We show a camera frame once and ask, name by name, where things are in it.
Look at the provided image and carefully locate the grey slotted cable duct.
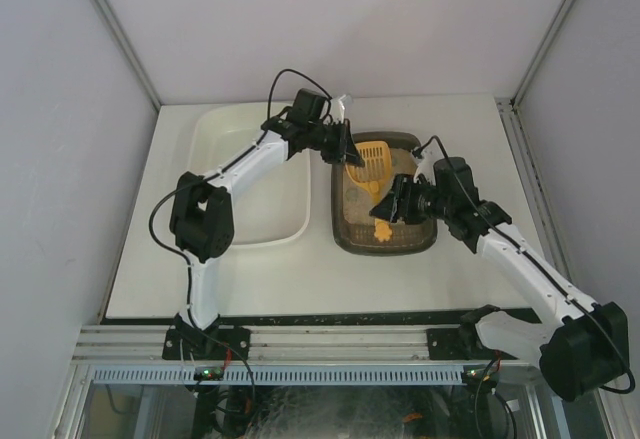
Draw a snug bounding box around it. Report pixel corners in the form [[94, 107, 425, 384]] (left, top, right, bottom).
[[93, 364, 465, 386]]

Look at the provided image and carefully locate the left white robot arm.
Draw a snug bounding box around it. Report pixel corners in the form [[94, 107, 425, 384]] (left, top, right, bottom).
[[169, 89, 364, 330]]

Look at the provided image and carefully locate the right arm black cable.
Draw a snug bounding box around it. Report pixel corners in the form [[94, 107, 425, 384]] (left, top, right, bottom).
[[412, 134, 636, 393]]

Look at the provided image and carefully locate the white plastic tub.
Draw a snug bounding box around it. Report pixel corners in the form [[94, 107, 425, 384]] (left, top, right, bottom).
[[187, 103, 311, 249]]

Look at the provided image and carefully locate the dark grey litter box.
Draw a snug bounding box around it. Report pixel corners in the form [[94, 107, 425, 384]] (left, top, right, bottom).
[[331, 131, 438, 256]]

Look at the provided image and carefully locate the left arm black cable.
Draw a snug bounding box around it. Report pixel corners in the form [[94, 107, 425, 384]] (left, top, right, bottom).
[[149, 68, 335, 310]]

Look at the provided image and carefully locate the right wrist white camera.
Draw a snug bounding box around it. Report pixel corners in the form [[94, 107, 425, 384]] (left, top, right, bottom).
[[413, 153, 435, 185]]

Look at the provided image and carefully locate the aluminium frame post right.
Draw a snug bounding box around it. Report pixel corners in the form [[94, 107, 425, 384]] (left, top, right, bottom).
[[510, 0, 579, 109]]

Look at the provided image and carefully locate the aluminium frame post left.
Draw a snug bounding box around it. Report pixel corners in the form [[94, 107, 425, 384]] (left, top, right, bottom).
[[89, 0, 162, 113]]

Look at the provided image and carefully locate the aluminium mounting rail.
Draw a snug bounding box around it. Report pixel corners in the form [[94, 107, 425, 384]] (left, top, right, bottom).
[[74, 323, 546, 366]]

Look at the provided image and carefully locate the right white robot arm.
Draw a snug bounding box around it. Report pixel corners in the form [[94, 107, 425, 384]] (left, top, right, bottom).
[[370, 157, 636, 401]]

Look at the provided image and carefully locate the yellow litter scoop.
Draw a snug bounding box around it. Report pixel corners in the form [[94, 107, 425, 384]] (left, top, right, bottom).
[[345, 140, 393, 243]]

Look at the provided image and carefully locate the aluminium frame post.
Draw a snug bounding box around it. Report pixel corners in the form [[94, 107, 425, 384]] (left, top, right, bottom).
[[89, 0, 162, 113], [510, 0, 579, 109]]

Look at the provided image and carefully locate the wrist white camera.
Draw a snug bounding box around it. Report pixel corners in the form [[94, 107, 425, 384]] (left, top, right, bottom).
[[330, 94, 353, 123], [413, 153, 435, 185]]

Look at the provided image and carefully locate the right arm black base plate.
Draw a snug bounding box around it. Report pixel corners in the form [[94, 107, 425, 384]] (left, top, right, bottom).
[[426, 307, 499, 361]]

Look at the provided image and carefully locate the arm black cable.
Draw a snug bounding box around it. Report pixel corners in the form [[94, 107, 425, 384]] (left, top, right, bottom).
[[149, 68, 335, 310], [412, 134, 636, 393]]

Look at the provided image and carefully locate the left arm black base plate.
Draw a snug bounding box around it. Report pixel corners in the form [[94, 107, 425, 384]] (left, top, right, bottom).
[[162, 314, 251, 361]]

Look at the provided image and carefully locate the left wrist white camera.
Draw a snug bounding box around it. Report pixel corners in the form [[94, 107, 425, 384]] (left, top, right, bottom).
[[330, 94, 353, 123]]

